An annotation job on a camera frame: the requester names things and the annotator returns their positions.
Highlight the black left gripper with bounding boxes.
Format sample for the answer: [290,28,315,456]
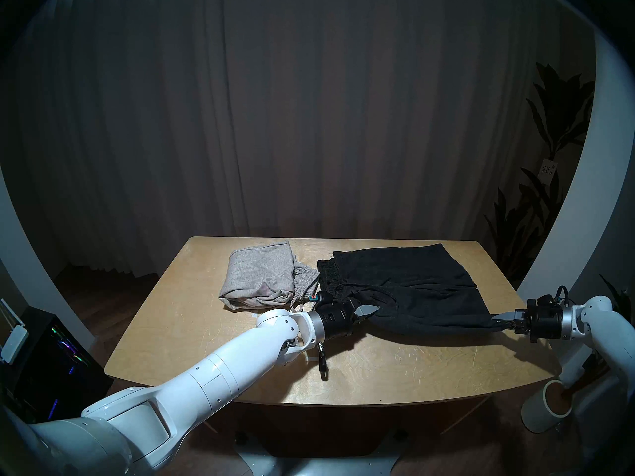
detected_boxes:
[313,300,381,343]

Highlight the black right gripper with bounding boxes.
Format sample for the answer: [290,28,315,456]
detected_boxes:
[490,296,565,344]

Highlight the black drawstring pants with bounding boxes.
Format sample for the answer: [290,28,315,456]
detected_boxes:
[317,243,503,335]

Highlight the grey drawstring pants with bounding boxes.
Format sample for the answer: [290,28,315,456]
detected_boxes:
[218,240,320,313]

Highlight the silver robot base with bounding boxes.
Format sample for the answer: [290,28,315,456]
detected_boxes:
[236,430,412,476]

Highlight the white cylindrical plant pot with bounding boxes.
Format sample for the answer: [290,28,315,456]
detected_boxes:
[521,380,572,433]

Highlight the brown pleated curtain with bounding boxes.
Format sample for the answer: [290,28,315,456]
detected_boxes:
[10,0,596,282]

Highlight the tall dark leafy plant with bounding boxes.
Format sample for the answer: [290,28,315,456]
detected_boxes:
[484,62,596,287]

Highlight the black computer tower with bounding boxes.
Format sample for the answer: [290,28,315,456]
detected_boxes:
[10,306,115,426]

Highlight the small white box device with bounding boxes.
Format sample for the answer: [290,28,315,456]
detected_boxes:
[0,325,29,364]

